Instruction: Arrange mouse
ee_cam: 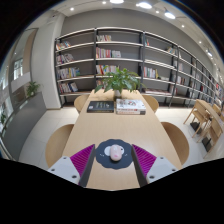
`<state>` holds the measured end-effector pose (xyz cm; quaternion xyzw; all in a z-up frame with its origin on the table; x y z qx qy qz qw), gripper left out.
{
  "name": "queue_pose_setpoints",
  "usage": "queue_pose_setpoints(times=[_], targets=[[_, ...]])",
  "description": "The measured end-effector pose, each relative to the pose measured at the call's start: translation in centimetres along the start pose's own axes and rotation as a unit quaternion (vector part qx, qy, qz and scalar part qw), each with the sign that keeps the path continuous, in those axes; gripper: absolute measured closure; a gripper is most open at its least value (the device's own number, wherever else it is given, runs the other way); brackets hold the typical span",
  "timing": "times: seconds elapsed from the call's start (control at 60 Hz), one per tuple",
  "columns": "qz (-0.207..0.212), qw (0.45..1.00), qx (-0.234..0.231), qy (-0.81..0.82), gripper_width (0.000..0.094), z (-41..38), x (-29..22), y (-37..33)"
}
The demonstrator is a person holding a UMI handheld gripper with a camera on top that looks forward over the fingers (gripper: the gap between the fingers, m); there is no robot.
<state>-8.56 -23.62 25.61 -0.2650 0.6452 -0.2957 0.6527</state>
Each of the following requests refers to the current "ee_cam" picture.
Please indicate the red-spined book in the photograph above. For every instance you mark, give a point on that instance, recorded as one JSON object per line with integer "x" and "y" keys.
{"x": 130, "y": 113}

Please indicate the white illustrated cover book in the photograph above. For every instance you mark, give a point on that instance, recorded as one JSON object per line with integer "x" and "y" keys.
{"x": 130, "y": 104}

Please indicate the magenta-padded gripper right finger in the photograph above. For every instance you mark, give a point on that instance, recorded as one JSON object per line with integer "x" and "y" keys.
{"x": 161, "y": 168}

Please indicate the black hardcover book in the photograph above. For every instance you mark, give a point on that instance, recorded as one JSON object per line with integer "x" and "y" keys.
{"x": 100, "y": 106}

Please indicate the round-backed wooden chair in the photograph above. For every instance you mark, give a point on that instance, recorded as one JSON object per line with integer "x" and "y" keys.
{"x": 151, "y": 102}
{"x": 80, "y": 102}
{"x": 56, "y": 143}
{"x": 176, "y": 140}

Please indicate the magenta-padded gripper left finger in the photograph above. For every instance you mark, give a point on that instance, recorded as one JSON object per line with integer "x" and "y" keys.
{"x": 63, "y": 168}

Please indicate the wooden frame chair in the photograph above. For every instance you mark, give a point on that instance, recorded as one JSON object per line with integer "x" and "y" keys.
{"x": 196, "y": 115}
{"x": 213, "y": 131}

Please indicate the green potted floor plant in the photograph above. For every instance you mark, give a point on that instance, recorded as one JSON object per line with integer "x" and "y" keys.
{"x": 33, "y": 88}
{"x": 3, "y": 118}

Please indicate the pink computer mouse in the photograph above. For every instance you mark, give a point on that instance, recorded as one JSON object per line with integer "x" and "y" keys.
{"x": 116, "y": 153}

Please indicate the round ceiling lights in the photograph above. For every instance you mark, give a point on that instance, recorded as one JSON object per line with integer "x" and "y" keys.
{"x": 145, "y": 5}

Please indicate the green plant in white pot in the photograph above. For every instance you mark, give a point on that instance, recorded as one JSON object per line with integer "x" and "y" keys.
{"x": 120, "y": 80}

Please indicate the light wooden side table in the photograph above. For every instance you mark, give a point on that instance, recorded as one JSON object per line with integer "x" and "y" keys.
{"x": 208, "y": 106}

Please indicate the black cartoon-face mouse pad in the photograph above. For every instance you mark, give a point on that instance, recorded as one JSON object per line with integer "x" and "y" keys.
{"x": 103, "y": 160}

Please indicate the grey bookshelf unit with books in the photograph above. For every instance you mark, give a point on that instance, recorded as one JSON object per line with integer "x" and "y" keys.
{"x": 76, "y": 56}

